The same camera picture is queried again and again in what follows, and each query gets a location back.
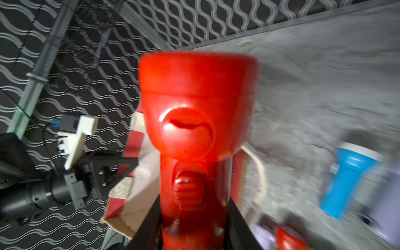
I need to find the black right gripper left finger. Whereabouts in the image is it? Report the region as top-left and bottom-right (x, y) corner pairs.
(125, 196), (163, 250)

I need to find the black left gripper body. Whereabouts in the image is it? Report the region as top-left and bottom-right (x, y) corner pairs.
(64, 150), (139, 210)

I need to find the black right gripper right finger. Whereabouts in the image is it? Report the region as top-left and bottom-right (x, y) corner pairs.
(225, 199), (262, 250)

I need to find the jute tote bag red trim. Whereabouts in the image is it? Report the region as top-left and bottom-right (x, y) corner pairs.
(102, 102), (268, 240)

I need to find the red flashlight white logo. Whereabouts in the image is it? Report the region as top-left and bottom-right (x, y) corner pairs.
(275, 224), (307, 250)

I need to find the red flashlight back row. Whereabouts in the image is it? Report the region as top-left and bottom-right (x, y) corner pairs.
(139, 52), (259, 250)

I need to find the blue flashlight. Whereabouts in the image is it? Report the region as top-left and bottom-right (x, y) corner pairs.
(320, 142), (382, 219)

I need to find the lavender flashlight back row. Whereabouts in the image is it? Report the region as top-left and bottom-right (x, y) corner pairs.
(360, 156), (400, 247)

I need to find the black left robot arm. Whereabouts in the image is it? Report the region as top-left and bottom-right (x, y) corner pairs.
(1, 133), (139, 226)

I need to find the lavender flashlight middle front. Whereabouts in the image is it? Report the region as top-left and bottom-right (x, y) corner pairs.
(252, 214), (277, 250)

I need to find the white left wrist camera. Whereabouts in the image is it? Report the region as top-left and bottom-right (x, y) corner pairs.
(50, 112), (99, 170)

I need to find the black wire mesh basket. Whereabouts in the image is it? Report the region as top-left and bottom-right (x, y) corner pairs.
(43, 0), (151, 94)

